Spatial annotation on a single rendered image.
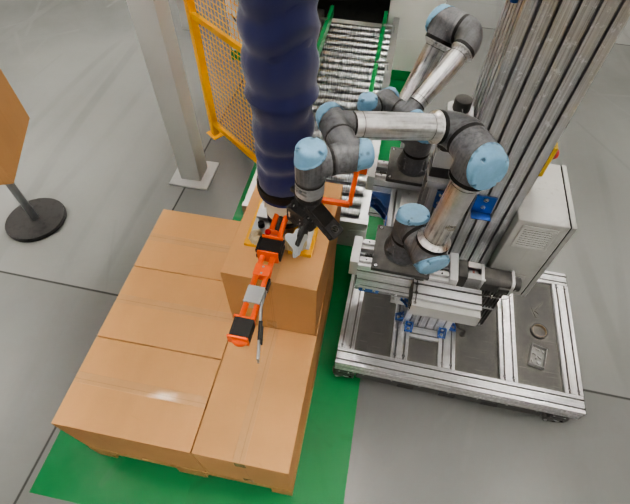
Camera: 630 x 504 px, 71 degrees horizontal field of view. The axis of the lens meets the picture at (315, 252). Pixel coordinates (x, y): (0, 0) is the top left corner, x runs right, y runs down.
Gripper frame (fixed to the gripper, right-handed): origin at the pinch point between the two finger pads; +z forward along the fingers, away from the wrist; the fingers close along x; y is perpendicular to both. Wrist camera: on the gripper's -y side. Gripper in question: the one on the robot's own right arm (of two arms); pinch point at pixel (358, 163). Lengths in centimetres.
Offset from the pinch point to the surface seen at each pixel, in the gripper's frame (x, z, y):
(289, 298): -18, 24, 61
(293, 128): -21, -44, 38
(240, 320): -28, -1, 87
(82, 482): -105, 111, 134
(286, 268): -21, 14, 53
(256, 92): -32, -56, 40
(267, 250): -27, 0, 56
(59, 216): -204, 107, -17
